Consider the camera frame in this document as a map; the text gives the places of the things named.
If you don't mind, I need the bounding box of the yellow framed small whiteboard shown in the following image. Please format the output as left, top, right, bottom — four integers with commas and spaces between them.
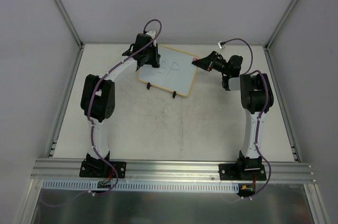
138, 45, 199, 97

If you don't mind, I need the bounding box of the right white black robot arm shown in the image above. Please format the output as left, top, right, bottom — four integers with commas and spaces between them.
192, 51, 274, 181

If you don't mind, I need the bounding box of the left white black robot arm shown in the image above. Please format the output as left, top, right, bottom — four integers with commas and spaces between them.
79, 31, 161, 178

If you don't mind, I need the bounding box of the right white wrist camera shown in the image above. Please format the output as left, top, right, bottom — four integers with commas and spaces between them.
217, 41, 226, 50

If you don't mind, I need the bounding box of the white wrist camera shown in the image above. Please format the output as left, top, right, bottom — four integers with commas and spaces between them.
217, 41, 226, 50
146, 31, 157, 40

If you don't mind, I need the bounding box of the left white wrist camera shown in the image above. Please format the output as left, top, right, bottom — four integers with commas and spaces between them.
146, 31, 157, 40

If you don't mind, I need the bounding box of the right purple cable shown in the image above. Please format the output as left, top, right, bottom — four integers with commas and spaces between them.
223, 38, 271, 200

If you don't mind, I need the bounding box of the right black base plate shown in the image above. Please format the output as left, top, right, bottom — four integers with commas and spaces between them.
218, 163, 267, 181

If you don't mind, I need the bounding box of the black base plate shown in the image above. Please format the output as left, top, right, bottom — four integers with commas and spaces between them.
79, 159, 127, 179
218, 163, 267, 181

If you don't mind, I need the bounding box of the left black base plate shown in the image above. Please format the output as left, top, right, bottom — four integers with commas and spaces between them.
79, 159, 127, 179

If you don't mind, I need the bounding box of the white slotted cable duct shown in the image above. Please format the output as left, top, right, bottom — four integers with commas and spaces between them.
42, 179, 239, 193

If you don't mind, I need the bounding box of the aluminium mounting rail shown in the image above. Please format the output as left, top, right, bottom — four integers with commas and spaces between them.
30, 158, 317, 184

